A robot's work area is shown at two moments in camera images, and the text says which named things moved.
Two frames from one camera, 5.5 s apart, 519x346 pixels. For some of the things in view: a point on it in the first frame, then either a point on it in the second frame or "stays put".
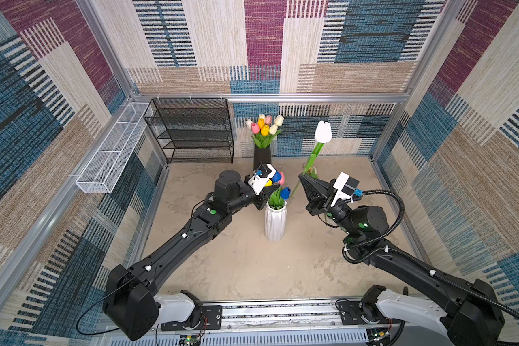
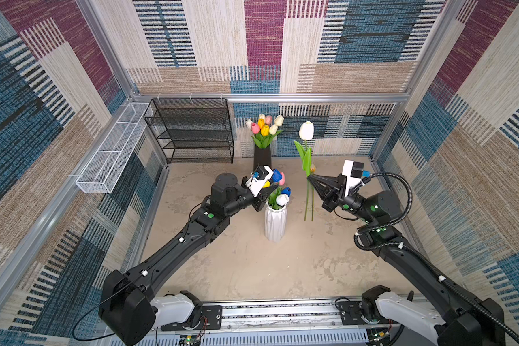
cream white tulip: [279, 120] stays put
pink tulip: [255, 127] stays put
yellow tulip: [264, 130] stays put
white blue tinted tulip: [323, 134] → [282, 199]
